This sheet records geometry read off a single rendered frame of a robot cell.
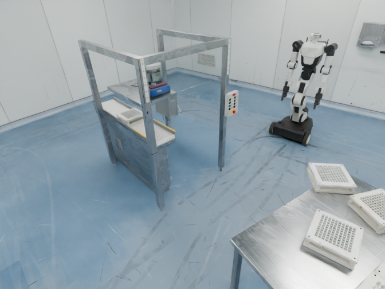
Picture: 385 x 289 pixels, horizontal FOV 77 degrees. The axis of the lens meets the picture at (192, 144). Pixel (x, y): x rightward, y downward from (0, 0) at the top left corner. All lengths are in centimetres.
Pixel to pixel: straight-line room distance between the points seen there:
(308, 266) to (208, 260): 110
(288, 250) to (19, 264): 230
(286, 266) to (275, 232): 20
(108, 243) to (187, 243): 76
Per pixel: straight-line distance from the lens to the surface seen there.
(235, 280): 180
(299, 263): 148
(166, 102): 222
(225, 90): 262
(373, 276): 150
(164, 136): 239
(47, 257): 278
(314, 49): 367
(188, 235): 252
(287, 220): 164
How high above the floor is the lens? 203
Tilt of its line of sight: 33 degrees down
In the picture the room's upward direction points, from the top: 2 degrees counter-clockwise
